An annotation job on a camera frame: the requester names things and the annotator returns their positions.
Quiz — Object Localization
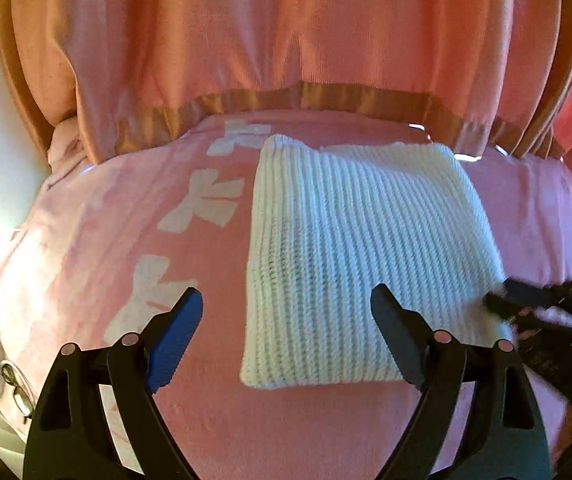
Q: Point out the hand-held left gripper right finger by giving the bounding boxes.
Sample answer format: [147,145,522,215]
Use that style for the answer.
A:
[370,282,552,480]

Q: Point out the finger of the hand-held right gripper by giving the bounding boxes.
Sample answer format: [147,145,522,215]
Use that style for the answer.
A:
[482,279,566,322]

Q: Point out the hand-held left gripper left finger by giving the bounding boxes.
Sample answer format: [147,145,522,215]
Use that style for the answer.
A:
[23,286,204,480]

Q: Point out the white knit sweater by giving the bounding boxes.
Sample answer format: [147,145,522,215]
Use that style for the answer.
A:
[240,134,515,390]

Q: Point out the pink blanket with white bows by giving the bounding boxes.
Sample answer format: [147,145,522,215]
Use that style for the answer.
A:
[0,112,572,480]

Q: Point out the eyeglasses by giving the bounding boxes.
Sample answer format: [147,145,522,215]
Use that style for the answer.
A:
[0,360,37,423]

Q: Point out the light pink cloth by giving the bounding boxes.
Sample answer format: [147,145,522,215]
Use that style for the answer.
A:
[46,119,89,173]

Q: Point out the orange pink curtain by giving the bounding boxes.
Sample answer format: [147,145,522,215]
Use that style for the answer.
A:
[0,0,572,191]

